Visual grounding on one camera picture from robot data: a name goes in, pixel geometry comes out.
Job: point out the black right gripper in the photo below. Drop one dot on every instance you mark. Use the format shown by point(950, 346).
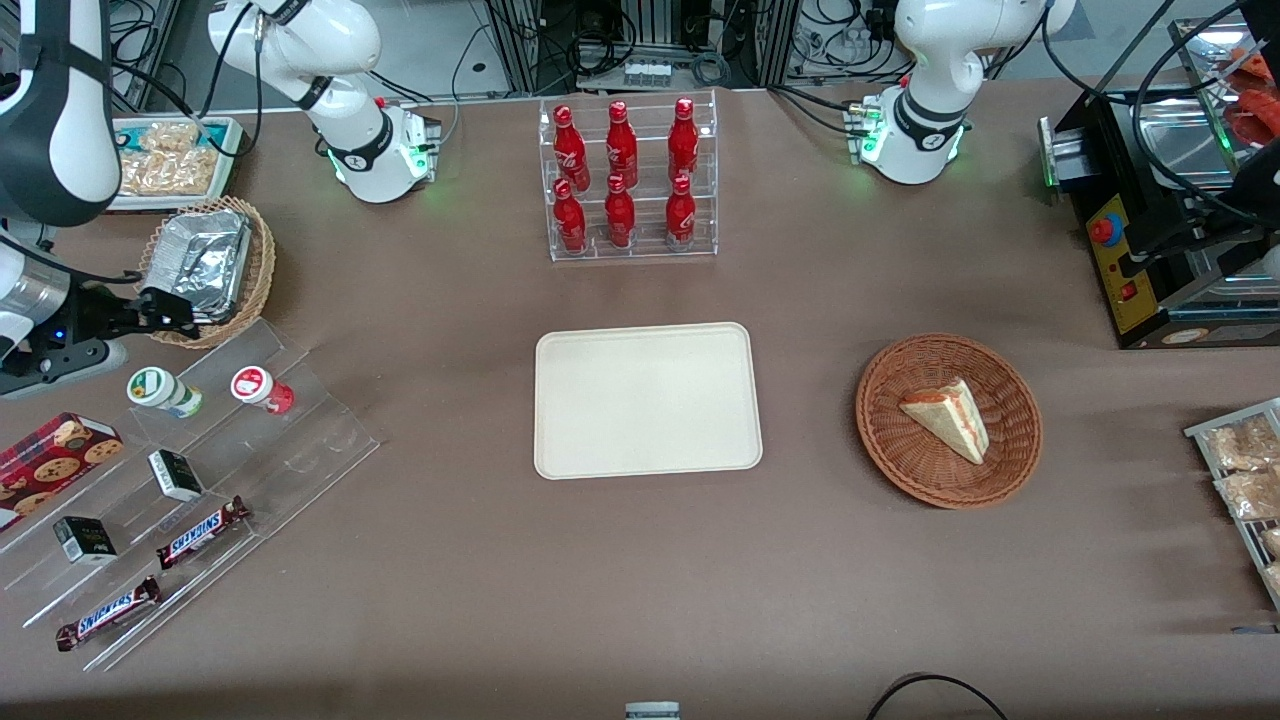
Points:
point(93, 312)

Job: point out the green lid yogurt cup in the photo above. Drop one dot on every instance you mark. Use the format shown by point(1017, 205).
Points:
point(162, 391)

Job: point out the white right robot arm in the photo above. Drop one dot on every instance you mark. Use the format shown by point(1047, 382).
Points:
point(360, 150)

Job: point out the white snack tray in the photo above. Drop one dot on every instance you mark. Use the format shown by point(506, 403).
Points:
point(228, 190)

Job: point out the cream plastic tray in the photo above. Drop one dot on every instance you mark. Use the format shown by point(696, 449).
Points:
point(650, 400)

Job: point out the tray of packaged snacks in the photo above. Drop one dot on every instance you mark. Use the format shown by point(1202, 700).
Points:
point(1200, 432)

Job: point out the aluminium foil container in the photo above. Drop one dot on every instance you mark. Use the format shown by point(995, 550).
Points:
point(205, 255)

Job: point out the light wicker basket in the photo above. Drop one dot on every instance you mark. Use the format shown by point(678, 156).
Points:
point(260, 270)

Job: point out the red lid yogurt cup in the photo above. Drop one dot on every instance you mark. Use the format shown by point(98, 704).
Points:
point(257, 387)

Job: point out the clear cracker bag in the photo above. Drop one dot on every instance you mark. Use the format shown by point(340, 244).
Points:
point(165, 172)
point(170, 136)

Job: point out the small black box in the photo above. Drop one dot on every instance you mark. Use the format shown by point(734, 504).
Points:
point(85, 540)
point(176, 476)

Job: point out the clear acrylic stepped stand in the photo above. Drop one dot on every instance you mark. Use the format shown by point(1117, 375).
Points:
point(300, 440)

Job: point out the teal snack packet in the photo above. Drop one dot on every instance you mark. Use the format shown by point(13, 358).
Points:
point(212, 136)

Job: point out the red cookie box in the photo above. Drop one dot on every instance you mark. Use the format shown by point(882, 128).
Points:
point(40, 465)

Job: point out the brown snickers bar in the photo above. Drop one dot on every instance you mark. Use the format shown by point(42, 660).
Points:
point(200, 533)
point(108, 613)

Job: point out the red cola bottle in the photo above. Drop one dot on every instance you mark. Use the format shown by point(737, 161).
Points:
point(621, 150)
point(570, 222)
point(620, 216)
point(680, 218)
point(683, 145)
point(569, 150)

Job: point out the clear acrylic bottle rack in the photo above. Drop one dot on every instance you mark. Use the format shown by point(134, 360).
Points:
point(645, 250)

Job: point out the white power strip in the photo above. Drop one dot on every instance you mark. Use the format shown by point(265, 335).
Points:
point(647, 73)

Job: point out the small grey device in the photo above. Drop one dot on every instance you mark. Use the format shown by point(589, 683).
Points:
point(652, 711)

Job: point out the round brown wicker basket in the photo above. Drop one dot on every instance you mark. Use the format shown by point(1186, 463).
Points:
point(900, 460)

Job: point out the triangular sandwich wedge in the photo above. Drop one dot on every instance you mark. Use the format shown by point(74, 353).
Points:
point(950, 420)

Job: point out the black machine with red button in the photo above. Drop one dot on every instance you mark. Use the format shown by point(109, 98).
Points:
point(1150, 270)

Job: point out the clear snack bag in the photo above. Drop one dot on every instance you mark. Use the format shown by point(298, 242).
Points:
point(1245, 445)
point(1250, 495)

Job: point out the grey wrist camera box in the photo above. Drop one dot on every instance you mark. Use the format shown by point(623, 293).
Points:
point(70, 365)

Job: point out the aluminium frame bar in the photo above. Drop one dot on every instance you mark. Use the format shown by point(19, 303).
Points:
point(150, 50)

